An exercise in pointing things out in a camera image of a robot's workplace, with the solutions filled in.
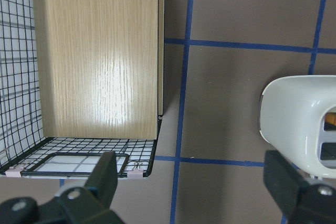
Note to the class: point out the pink binder clip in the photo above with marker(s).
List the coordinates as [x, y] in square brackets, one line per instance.
[136, 172]
[15, 172]

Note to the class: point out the light wooden board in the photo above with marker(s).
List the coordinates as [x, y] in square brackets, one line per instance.
[100, 67]

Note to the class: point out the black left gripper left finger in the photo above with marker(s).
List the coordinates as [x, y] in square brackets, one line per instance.
[103, 181]

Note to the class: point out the yellow bread slice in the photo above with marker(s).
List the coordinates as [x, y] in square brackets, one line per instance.
[330, 118]

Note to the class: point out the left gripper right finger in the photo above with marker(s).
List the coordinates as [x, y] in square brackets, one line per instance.
[287, 187]

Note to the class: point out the cream white toaster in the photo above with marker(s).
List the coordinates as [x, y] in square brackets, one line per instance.
[291, 119]

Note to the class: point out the wire basket with checkered cloth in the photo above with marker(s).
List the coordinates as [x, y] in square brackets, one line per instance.
[23, 142]

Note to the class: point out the pink binder clip right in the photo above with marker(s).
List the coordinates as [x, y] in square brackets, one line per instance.
[136, 172]

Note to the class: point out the pink binder clip left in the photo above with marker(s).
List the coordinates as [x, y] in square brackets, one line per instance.
[15, 172]

